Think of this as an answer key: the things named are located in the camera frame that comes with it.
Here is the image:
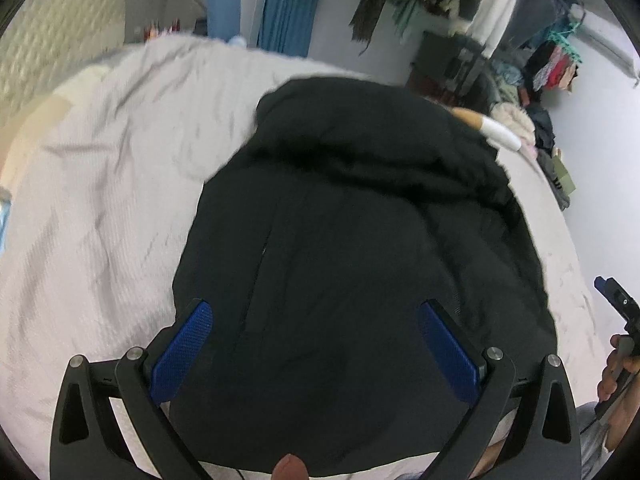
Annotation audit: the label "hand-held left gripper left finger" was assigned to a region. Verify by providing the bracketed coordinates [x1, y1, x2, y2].
[50, 299, 215, 480]

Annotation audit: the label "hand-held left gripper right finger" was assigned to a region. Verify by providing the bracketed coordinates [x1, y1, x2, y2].
[417, 300, 583, 480]

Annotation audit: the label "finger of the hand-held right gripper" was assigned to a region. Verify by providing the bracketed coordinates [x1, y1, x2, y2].
[594, 276, 640, 335]

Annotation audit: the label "black puffer jacket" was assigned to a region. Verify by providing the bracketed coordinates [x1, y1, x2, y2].
[171, 76, 558, 478]

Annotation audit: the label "pile of clothes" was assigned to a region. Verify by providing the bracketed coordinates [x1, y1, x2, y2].
[480, 55, 576, 211]

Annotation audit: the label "person's right hand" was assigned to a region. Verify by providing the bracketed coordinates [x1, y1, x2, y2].
[597, 334, 640, 453]

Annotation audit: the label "person's left hand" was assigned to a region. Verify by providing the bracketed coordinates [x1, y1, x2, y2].
[276, 453, 309, 480]

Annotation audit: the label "person's grey trouser legs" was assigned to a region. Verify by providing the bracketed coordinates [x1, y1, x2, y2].
[575, 402, 615, 480]

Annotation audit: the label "grey bed blanket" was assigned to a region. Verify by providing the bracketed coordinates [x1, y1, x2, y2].
[0, 35, 608, 480]

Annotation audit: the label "white and tan roll pillow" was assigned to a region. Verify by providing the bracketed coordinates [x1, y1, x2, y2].
[450, 106, 523, 153]

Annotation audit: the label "light blue cloth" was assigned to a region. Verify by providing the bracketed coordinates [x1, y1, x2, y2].
[0, 187, 13, 252]

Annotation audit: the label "small hanging laundry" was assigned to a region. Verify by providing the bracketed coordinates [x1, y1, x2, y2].
[520, 40, 583, 93]

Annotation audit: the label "white air conditioner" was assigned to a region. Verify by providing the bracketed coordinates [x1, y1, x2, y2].
[570, 7, 640, 78]

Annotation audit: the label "green clip hanger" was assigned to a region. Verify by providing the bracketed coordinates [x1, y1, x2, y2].
[545, 2, 586, 61]

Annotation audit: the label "pink and cream pillow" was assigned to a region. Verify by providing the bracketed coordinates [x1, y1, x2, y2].
[0, 62, 108, 176]

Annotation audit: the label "black suitcase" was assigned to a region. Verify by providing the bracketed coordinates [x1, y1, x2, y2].
[407, 30, 493, 111]

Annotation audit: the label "white hoodie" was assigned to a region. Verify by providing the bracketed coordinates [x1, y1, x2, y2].
[450, 0, 523, 58]

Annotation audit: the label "group of cosmetic bottles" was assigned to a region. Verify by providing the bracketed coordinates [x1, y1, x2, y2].
[142, 17, 182, 42]

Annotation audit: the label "cream quilted headboard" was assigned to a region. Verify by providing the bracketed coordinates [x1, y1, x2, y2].
[0, 0, 128, 106]

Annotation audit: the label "white wardrobe cabinet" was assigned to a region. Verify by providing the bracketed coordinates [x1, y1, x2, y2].
[242, 0, 276, 50]

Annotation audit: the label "blue foam mat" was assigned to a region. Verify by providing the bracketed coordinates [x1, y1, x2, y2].
[207, 0, 243, 41]

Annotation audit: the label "blue curtain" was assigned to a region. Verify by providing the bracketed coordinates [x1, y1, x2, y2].
[257, 0, 331, 58]

